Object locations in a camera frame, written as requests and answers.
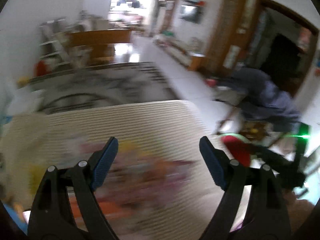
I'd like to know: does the white magazine rack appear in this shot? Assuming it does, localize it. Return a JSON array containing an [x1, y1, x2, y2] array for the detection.
[[39, 18, 71, 71]]

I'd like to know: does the low tv cabinet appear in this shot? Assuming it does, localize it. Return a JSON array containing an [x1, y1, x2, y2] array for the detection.
[[153, 34, 206, 72]]

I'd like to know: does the red bin with green rim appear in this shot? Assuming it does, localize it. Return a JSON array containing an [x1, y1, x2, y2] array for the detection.
[[220, 133, 253, 167]]

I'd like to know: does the red bag on floor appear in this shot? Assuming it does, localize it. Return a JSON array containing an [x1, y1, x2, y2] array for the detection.
[[34, 60, 52, 77]]

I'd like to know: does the wall mounted television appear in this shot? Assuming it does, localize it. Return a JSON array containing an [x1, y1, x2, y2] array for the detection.
[[180, 4, 203, 24]]

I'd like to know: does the beige striped table cloth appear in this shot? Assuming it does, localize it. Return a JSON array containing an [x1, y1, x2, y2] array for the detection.
[[1, 100, 225, 239]]

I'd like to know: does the grey patterned floor rug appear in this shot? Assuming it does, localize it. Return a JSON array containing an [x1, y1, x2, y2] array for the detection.
[[30, 62, 178, 114]]

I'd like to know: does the dark wooden chair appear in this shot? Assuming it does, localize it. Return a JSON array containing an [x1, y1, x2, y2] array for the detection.
[[215, 104, 301, 145]]

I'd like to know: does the purple snack wrapper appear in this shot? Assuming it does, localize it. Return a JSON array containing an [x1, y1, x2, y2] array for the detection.
[[94, 141, 195, 219]]

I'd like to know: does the small red flower pot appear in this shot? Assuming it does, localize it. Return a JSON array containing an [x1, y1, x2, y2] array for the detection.
[[206, 79, 217, 88]]

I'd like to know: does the wooden bench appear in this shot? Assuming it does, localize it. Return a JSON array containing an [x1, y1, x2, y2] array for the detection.
[[68, 29, 131, 66]]

